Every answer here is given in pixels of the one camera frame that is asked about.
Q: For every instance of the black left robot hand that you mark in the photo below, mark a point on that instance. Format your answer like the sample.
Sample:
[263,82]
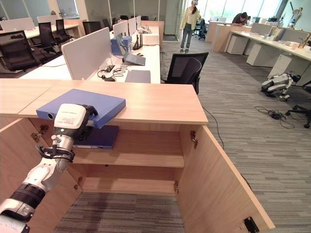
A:
[70,119]

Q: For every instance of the blue file folder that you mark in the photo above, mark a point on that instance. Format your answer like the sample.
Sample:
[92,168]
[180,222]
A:
[85,104]

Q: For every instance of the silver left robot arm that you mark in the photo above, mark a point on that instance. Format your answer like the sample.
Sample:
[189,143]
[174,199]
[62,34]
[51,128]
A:
[36,174]

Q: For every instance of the dark blue flat folder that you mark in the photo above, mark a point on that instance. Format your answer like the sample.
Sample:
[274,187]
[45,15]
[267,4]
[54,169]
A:
[102,137]

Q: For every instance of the wooden office cabinet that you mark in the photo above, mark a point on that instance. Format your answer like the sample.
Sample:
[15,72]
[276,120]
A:
[121,102]

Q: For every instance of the wooden cabinet shelf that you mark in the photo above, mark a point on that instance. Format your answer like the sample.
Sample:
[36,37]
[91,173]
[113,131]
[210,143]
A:
[136,150]

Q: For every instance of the black mesh office chair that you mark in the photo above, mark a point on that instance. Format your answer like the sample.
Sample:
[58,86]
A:
[185,69]

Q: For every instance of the white long desk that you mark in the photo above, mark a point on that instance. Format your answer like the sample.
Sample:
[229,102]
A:
[272,42]
[97,65]

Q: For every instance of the white desk divider panel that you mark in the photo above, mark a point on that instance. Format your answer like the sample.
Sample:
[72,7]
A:
[132,24]
[88,54]
[120,28]

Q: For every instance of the grey closed laptop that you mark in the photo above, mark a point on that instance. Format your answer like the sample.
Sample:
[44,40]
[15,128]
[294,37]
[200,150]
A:
[138,76]

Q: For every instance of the open blue laptop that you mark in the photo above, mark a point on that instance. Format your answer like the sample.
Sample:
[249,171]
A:
[130,54]

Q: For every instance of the blue cardboard box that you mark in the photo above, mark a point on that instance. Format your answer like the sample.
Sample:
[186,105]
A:
[121,44]

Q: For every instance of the black wifi router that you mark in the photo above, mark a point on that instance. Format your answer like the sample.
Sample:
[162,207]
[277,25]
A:
[138,43]

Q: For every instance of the white box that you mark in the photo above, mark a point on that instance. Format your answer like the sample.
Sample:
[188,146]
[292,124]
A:
[150,38]

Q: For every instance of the metal door hinge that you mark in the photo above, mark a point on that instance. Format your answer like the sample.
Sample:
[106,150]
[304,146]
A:
[193,139]
[176,187]

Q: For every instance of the standing person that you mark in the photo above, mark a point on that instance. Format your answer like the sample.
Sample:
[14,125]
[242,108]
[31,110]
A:
[189,23]

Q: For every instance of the leaning person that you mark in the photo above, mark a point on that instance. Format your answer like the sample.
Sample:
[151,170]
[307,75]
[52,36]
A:
[240,18]

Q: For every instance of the black door hinge plate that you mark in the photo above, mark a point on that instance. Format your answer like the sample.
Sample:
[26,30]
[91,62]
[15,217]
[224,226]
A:
[251,224]

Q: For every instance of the grey desk divider panel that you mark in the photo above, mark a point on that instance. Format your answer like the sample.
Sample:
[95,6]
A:
[261,29]
[294,36]

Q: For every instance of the silver quadruped robot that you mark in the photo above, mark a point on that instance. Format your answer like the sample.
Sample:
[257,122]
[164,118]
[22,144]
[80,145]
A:
[279,83]

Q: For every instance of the black chair base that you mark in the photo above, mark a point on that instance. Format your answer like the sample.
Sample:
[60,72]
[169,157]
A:
[301,112]

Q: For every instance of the white drawer pedestal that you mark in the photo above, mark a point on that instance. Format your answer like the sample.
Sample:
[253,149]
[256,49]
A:
[236,43]
[258,54]
[281,66]

